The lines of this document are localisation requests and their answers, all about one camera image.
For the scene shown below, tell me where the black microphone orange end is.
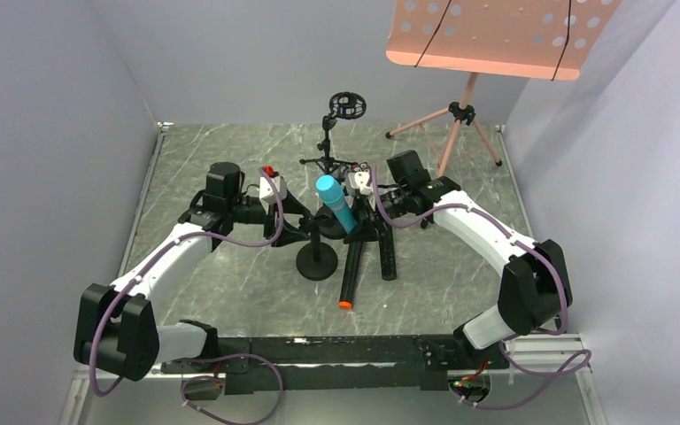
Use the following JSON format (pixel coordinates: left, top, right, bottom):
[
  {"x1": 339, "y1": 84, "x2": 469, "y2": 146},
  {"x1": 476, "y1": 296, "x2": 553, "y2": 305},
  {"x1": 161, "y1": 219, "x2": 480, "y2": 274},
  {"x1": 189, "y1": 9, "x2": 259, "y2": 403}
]
[{"x1": 337, "y1": 242, "x2": 365, "y2": 310}]

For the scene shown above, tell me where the black round-base mic stand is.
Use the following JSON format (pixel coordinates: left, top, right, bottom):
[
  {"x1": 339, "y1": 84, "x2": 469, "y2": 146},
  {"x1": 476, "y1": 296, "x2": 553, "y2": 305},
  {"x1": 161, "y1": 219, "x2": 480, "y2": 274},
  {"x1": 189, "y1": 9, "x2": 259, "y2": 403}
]
[
  {"x1": 314, "y1": 205, "x2": 346, "y2": 240},
  {"x1": 296, "y1": 214, "x2": 338, "y2": 282}
]

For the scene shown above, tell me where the blue microphone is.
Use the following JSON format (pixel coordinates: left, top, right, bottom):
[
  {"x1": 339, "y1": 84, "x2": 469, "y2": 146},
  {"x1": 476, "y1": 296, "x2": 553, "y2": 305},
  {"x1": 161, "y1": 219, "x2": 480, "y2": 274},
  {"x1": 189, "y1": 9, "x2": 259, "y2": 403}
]
[{"x1": 315, "y1": 174, "x2": 357, "y2": 234}]

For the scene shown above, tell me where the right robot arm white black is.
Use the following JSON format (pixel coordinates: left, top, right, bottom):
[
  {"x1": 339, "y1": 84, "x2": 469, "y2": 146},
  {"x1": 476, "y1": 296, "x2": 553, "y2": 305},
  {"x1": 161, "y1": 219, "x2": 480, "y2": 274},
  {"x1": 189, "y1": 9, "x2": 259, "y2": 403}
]
[{"x1": 329, "y1": 151, "x2": 573, "y2": 351}]

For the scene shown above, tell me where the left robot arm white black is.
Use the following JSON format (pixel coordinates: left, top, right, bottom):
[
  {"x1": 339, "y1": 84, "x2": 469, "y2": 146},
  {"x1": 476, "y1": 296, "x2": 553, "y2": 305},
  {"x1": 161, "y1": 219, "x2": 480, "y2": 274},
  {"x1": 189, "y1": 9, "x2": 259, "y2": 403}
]
[{"x1": 73, "y1": 162, "x2": 311, "y2": 381}]

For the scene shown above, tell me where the pink music stand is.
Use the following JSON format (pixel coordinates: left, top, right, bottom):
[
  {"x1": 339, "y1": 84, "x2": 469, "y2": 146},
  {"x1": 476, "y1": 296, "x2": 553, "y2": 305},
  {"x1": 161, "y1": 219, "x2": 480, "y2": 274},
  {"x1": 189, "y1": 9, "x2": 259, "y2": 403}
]
[{"x1": 384, "y1": 0, "x2": 622, "y2": 180}]

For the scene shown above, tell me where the glitter black microphone silver head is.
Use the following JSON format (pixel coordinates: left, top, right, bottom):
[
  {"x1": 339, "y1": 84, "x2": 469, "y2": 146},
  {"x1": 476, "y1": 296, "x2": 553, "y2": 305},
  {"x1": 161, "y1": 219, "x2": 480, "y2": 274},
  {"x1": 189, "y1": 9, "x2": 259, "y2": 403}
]
[{"x1": 378, "y1": 222, "x2": 398, "y2": 281}]

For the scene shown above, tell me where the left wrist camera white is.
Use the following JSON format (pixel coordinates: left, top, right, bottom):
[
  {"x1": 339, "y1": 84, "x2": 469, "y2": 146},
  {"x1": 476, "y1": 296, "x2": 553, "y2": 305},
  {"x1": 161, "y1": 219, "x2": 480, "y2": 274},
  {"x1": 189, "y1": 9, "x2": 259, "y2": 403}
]
[{"x1": 259, "y1": 165, "x2": 288, "y2": 209}]

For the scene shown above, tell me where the black tripod shock-mount stand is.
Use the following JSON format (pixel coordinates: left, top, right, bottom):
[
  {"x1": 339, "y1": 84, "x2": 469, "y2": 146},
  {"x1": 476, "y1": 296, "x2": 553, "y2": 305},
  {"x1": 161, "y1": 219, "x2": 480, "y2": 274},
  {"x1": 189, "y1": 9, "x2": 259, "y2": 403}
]
[{"x1": 299, "y1": 91, "x2": 368, "y2": 177}]

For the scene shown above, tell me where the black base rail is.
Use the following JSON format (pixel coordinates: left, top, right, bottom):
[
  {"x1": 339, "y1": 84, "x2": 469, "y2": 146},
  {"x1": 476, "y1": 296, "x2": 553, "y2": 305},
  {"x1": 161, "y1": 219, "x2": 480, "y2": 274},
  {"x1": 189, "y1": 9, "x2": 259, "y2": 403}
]
[{"x1": 161, "y1": 334, "x2": 507, "y2": 395}]

